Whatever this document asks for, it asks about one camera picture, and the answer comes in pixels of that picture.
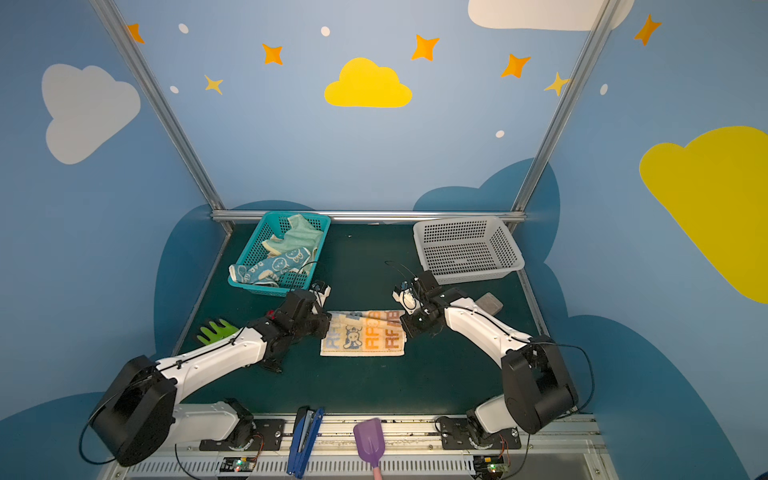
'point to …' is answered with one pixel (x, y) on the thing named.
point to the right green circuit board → (490, 467)
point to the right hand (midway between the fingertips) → (408, 323)
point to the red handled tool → (271, 313)
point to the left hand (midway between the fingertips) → (333, 315)
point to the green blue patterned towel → (295, 250)
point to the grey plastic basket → (462, 250)
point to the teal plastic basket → (257, 229)
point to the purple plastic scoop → (370, 440)
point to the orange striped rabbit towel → (364, 333)
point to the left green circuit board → (238, 464)
